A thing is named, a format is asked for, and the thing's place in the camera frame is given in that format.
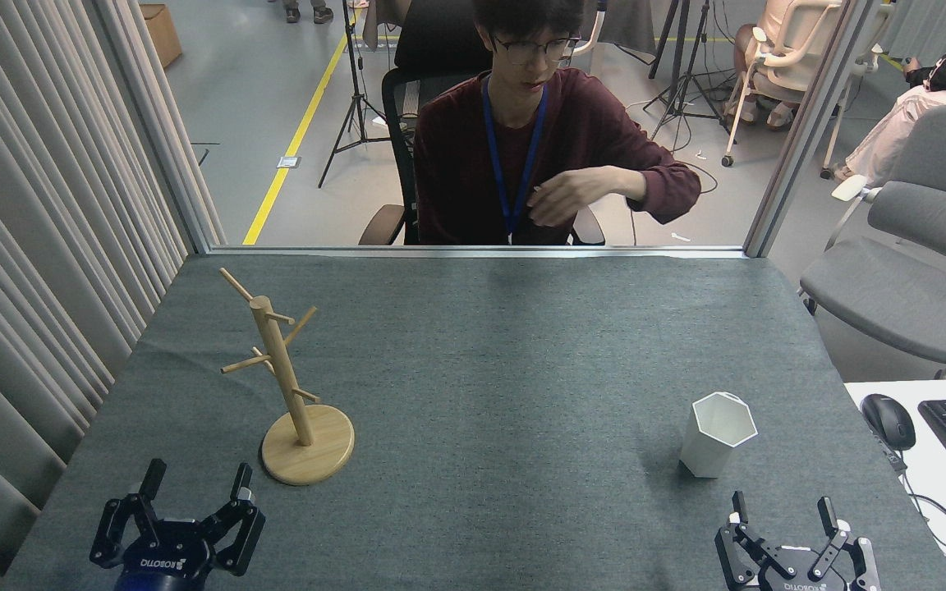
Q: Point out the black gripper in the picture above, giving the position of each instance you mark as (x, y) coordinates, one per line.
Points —
(169, 558)
(805, 574)

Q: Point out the white hexagonal cup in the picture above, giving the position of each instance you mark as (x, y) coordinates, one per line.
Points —
(707, 451)

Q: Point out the wooden cup storage rack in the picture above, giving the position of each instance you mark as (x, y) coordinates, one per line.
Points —
(288, 386)

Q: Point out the person's left hand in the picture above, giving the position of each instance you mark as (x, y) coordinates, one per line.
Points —
(563, 197)

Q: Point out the black computer mouse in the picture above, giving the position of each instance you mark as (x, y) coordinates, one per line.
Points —
(889, 420)

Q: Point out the grey padded chair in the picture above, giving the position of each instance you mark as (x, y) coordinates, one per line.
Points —
(908, 279)

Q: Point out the dark grey table cloth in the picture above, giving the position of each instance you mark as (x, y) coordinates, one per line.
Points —
(506, 369)

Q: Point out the grey pleated curtain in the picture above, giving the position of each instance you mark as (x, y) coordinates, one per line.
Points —
(29, 205)

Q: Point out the floor socket plate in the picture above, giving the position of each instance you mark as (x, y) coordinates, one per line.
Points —
(288, 162)

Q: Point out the person with dark jacket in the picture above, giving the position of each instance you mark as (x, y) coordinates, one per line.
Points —
(925, 107)

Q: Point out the black tripod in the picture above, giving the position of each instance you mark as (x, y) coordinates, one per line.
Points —
(686, 74)
(354, 90)

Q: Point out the seated person in background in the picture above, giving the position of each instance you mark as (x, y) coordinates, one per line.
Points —
(756, 74)

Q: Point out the black office chair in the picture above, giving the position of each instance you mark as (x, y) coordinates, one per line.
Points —
(395, 90)

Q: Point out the cardboard box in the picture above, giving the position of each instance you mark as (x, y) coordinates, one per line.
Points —
(163, 33)

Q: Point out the standing person's feet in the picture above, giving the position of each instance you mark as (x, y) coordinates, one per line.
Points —
(309, 11)

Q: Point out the silver frame rail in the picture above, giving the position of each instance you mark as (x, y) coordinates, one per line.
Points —
(440, 250)

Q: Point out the silver frame post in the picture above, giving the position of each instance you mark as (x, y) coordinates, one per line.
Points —
(801, 131)
(157, 123)

